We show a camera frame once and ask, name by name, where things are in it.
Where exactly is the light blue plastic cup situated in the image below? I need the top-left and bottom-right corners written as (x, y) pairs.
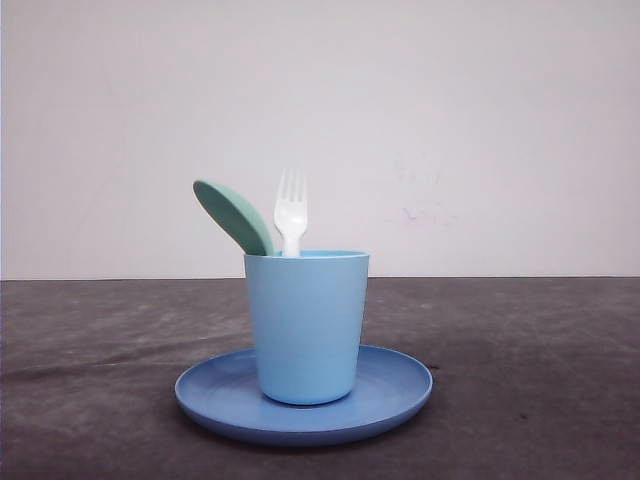
top-left (244, 250), bottom-right (370, 405)

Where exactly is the white plastic fork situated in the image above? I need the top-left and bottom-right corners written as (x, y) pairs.
top-left (274, 169), bottom-right (308, 257)

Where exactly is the green plastic spoon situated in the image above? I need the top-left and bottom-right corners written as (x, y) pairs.
top-left (193, 180), bottom-right (274, 256)

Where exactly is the blue plastic plate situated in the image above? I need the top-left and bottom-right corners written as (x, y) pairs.
top-left (174, 345), bottom-right (434, 447)

